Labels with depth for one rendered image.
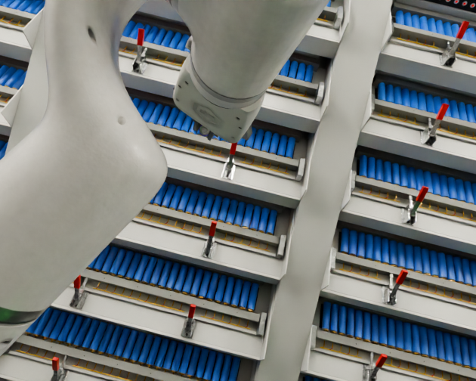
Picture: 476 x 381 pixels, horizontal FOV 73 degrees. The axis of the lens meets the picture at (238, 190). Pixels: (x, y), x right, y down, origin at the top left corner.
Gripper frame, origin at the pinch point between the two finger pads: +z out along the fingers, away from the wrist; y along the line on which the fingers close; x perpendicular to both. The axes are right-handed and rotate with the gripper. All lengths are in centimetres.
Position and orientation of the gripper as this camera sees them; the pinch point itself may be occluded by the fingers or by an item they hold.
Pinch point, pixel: (208, 123)
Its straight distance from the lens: 49.7
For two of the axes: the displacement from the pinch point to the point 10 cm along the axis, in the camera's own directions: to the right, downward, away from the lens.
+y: 8.3, 5.5, 1.1
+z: -2.3, 1.4, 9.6
